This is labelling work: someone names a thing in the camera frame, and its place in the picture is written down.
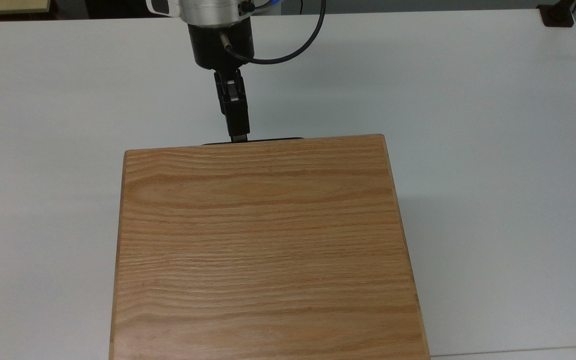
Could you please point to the light wooden board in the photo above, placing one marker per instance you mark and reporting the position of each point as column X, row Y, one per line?
column 8, row 6

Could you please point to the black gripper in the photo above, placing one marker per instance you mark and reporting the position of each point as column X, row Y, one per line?
column 208, row 47

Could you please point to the wooden drawer cabinet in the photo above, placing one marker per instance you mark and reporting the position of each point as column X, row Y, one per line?
column 268, row 250

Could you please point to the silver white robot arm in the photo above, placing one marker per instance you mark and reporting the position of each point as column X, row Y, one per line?
column 208, row 10

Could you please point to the black stand base plate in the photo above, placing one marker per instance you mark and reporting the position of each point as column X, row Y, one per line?
column 557, row 16

